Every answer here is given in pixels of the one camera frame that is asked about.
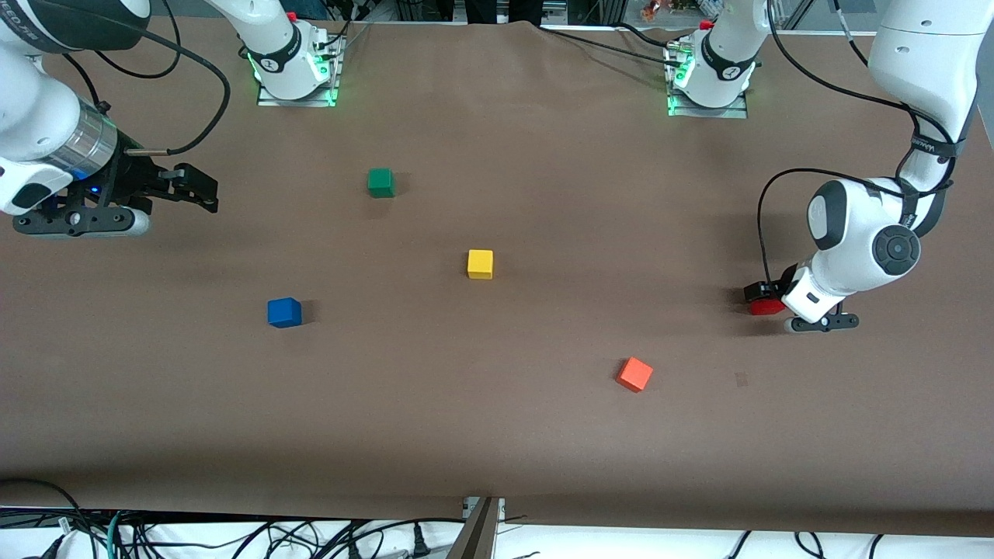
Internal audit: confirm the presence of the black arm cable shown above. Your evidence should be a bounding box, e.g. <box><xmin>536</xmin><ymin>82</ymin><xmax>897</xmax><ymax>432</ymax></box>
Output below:
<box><xmin>0</xmin><ymin>0</ymin><xmax>232</xmax><ymax>156</ymax></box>
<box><xmin>757</xmin><ymin>0</ymin><xmax>968</xmax><ymax>288</ymax></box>

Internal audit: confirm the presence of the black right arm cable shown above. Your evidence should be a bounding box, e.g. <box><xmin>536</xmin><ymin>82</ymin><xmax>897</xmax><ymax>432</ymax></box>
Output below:
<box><xmin>0</xmin><ymin>0</ymin><xmax>232</xmax><ymax>156</ymax></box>

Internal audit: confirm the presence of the black cable across table cover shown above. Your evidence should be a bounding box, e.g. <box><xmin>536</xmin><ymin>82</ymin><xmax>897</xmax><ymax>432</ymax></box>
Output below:
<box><xmin>536</xmin><ymin>23</ymin><xmax>688</xmax><ymax>67</ymax></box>

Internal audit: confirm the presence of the brown table cover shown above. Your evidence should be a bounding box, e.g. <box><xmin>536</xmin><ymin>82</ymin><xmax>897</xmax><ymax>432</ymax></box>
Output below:
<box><xmin>0</xmin><ymin>16</ymin><xmax>994</xmax><ymax>538</ymax></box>

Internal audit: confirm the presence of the blue wooden block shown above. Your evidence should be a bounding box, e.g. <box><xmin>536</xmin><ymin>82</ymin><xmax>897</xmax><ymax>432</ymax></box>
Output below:
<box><xmin>267</xmin><ymin>297</ymin><xmax>303</xmax><ymax>328</ymax></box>

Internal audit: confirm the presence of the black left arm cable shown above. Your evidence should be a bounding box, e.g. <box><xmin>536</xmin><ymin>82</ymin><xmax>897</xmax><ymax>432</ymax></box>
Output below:
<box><xmin>757</xmin><ymin>0</ymin><xmax>968</xmax><ymax>288</ymax></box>

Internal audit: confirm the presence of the black arched cable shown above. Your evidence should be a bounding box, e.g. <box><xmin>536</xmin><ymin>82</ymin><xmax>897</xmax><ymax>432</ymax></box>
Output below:
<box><xmin>0</xmin><ymin>478</ymin><xmax>102</xmax><ymax>559</ymax></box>

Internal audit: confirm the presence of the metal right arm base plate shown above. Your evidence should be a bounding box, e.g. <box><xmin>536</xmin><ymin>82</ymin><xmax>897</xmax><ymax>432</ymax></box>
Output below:
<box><xmin>256</xmin><ymin>35</ymin><xmax>340</xmax><ymax>108</ymax></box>

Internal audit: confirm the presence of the orange wooden block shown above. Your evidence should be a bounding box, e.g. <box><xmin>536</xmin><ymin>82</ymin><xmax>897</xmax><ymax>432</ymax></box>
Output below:
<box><xmin>616</xmin><ymin>356</ymin><xmax>654</xmax><ymax>393</ymax></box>

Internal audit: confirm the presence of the aluminium profile beam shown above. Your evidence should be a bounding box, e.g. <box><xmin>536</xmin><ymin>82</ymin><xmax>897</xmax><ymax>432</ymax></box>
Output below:
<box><xmin>447</xmin><ymin>497</ymin><xmax>506</xmax><ymax>559</ymax></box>

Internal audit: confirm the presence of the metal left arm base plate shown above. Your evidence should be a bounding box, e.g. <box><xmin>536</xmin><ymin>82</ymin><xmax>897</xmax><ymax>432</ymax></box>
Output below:
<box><xmin>666</xmin><ymin>39</ymin><xmax>749</xmax><ymax>120</ymax></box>

